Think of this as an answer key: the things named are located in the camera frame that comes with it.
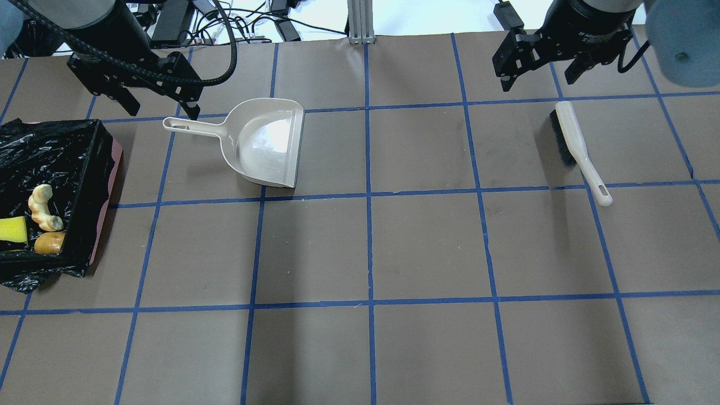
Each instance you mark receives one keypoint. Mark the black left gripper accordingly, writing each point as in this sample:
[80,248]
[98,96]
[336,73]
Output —
[119,29]

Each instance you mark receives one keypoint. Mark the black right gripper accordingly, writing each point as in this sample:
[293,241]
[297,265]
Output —
[592,31]

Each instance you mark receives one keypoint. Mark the white hand brush black bristles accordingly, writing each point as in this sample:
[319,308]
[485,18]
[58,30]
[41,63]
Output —
[573,149]

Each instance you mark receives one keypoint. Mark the beige plastic dustpan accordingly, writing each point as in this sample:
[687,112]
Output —
[260,139]

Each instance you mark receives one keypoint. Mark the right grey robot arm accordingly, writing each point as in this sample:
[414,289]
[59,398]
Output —
[684,35]

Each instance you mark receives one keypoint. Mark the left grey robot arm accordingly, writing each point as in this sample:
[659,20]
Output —
[73,14]

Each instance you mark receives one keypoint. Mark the pink bin with black liner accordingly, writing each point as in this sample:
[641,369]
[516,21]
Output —
[79,159]

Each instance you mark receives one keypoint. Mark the black power adapter brick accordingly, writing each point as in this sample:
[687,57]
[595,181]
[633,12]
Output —
[507,16]

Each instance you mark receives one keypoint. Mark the pale melon slice toy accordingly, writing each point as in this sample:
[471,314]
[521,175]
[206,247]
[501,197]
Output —
[40,213]

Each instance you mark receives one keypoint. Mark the yellow-brown toy potato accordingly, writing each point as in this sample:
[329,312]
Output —
[49,243]

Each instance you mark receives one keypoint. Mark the yellow-green sponge block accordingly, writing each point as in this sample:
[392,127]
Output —
[14,230]

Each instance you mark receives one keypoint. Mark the aluminium frame post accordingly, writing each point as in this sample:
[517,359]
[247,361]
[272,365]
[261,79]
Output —
[360,22]

